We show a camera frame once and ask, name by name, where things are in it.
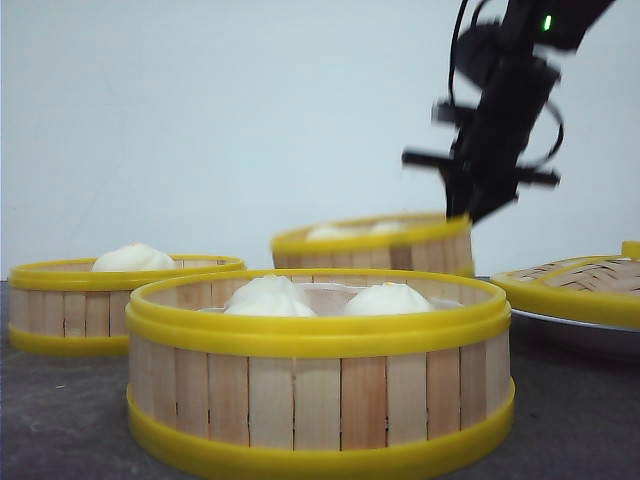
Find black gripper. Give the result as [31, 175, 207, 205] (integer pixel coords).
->
[402, 57, 560, 225]

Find bamboo steamer basket two buns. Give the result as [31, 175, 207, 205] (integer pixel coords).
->
[271, 212, 475, 277]

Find woven bamboo steamer lid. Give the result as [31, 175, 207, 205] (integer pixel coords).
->
[491, 240, 639, 330]

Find bamboo steamer basket one bun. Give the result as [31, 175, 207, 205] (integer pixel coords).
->
[8, 254, 245, 357]

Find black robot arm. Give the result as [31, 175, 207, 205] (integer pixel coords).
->
[402, 1, 611, 223]

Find white ceramic plate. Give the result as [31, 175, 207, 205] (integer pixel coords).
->
[512, 309, 639, 360]

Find front bamboo steamer basket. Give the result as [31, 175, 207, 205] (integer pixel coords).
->
[126, 269, 515, 479]

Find white swirl steamed bun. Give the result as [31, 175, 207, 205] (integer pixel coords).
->
[92, 243, 177, 272]

